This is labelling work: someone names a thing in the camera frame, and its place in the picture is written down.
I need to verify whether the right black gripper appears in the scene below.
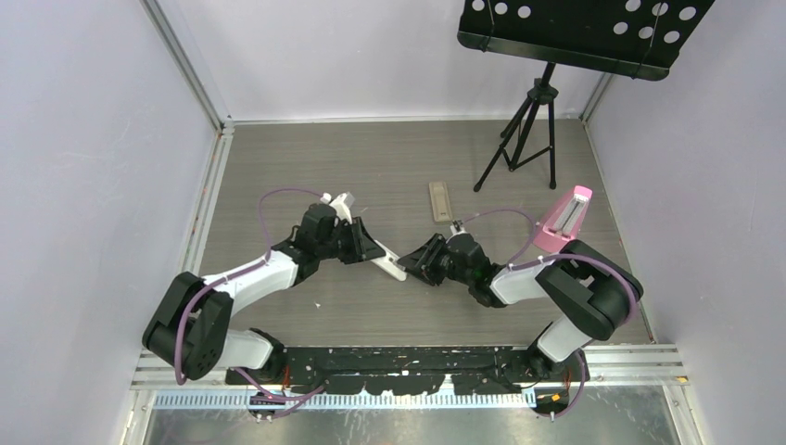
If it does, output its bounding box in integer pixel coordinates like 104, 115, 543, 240
397, 233, 474, 286

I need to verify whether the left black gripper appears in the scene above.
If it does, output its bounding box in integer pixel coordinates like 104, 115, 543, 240
318, 219, 385, 267

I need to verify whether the white remote face down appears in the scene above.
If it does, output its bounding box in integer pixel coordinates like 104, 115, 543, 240
372, 240, 407, 282

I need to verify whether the white remote with buttons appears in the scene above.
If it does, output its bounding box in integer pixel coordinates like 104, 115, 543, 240
428, 182, 452, 223

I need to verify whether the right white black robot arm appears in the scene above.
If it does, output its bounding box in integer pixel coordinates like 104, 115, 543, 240
397, 232, 644, 381

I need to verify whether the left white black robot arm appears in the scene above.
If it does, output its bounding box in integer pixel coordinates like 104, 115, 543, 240
141, 194, 406, 384

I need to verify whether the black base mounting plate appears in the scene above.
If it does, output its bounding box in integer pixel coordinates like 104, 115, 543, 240
223, 345, 590, 398

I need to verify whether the pink box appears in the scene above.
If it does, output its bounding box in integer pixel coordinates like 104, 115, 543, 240
533, 185, 593, 253

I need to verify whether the black music stand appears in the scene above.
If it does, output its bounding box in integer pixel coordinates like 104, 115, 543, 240
457, 0, 714, 191

